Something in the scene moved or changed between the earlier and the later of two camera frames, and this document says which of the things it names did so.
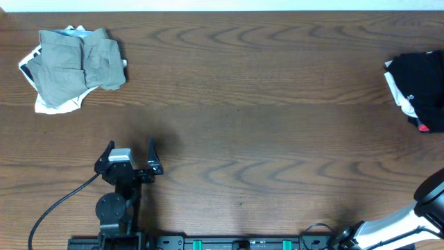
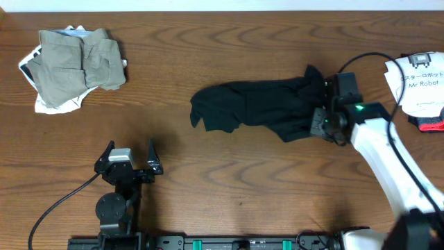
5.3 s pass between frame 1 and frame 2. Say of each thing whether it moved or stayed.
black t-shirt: moved
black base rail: stayed
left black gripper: stayed
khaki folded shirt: stayed
